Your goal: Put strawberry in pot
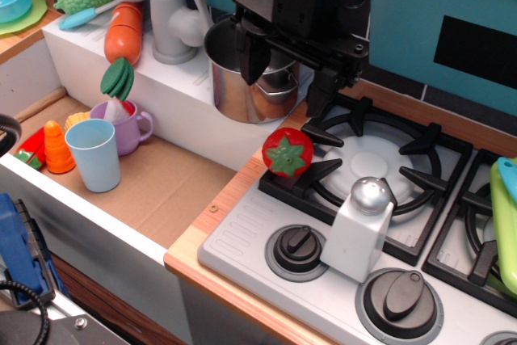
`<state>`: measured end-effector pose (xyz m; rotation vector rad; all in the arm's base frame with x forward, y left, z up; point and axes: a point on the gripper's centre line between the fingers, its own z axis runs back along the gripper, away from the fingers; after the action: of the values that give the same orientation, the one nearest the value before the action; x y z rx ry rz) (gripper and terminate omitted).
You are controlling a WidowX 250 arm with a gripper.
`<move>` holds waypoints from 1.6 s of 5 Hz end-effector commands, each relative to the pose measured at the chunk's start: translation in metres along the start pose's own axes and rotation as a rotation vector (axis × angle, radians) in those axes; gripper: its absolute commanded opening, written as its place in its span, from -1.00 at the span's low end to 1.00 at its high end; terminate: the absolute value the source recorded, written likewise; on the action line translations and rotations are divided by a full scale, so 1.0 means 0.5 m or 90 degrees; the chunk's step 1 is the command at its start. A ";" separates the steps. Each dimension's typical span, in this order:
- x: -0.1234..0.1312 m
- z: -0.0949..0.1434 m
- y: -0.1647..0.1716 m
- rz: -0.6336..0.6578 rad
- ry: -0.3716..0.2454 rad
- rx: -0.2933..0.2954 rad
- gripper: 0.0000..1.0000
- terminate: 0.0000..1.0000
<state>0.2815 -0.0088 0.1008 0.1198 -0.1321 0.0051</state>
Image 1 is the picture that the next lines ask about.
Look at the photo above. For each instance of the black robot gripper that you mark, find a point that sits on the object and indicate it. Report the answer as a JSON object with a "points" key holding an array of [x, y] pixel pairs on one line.
{"points": [[307, 31]]}

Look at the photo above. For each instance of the red toy strawberry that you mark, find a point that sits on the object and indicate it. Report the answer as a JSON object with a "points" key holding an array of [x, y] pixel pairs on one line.
{"points": [[287, 152]]}

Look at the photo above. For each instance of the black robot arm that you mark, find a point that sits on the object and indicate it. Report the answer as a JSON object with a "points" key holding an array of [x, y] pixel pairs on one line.
{"points": [[307, 31]]}

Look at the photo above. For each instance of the stainless steel pot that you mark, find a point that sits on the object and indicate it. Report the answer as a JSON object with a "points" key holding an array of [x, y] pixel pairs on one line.
{"points": [[273, 96]]}

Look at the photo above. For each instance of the black left burner grate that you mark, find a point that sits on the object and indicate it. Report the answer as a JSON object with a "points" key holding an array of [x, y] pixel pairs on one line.
{"points": [[353, 139]]}

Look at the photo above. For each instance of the black burner grate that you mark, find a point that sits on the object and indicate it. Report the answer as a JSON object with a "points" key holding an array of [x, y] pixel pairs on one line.
{"points": [[353, 139], [465, 254]]}

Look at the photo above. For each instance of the grey toy faucet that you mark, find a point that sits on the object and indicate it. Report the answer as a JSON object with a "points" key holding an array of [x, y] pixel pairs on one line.
{"points": [[178, 31]]}

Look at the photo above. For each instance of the white toy sink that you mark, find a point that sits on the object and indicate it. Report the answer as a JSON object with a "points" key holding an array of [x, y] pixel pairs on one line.
{"points": [[119, 238]]}

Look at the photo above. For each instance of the grey blue pasta spoon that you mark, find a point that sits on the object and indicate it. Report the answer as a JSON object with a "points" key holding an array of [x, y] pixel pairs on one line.
{"points": [[85, 16]]}

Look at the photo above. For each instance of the brown cardboard sheet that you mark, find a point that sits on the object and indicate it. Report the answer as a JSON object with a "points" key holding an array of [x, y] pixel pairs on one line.
{"points": [[163, 189]]}

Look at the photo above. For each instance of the small black stove knob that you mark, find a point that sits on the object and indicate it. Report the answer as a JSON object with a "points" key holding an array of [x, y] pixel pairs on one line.
{"points": [[294, 252]]}

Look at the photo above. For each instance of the grey toy stove top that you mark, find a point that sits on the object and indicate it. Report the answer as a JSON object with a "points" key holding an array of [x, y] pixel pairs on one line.
{"points": [[236, 249]]}

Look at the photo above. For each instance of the white salt shaker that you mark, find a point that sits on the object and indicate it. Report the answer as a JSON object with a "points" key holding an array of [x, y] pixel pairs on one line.
{"points": [[359, 230]]}

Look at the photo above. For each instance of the light blue plastic cup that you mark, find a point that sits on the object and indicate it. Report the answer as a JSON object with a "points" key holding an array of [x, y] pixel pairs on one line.
{"points": [[92, 143]]}

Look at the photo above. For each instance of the yellow toy corn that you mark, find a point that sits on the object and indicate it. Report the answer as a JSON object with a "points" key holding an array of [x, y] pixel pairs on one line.
{"points": [[75, 119]]}

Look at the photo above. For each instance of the small orange toy carrot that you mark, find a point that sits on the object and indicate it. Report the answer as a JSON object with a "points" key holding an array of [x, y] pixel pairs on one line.
{"points": [[59, 158]]}

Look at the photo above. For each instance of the lime green plastic container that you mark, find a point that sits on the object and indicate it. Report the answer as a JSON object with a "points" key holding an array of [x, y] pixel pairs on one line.
{"points": [[503, 198]]}

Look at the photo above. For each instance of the green plastic plate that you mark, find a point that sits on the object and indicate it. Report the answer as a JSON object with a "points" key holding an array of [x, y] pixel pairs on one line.
{"points": [[31, 17]]}

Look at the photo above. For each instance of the large black stove knob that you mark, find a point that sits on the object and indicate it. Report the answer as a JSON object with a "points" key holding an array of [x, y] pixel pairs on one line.
{"points": [[399, 306]]}

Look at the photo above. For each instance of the red toy pepper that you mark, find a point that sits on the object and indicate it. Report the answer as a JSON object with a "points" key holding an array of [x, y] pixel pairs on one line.
{"points": [[32, 151]]}

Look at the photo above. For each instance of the black right burner grate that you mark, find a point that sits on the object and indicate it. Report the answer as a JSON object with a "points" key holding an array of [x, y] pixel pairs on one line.
{"points": [[465, 254]]}

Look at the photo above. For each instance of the blue black clamp device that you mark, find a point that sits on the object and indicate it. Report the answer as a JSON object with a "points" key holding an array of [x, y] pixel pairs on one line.
{"points": [[25, 253]]}

